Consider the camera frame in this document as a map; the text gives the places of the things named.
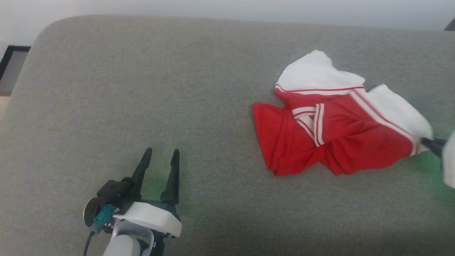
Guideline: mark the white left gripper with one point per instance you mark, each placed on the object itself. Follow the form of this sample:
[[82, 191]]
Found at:
[[156, 217]]

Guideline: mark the red and white jersey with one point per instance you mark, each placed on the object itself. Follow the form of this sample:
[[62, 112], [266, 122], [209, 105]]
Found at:
[[341, 135]]

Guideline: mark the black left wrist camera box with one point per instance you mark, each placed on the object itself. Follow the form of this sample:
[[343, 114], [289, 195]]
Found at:
[[110, 195]]

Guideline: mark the dark framed panel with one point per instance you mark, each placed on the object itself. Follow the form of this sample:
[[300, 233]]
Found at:
[[10, 67]]

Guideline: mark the grey fabric sofa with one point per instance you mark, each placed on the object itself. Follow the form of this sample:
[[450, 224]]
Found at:
[[185, 89]]

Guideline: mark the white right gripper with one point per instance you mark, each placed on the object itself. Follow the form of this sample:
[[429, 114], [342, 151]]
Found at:
[[449, 160]]

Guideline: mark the dark grey slanted bar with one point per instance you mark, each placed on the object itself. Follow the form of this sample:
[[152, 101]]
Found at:
[[451, 25]]

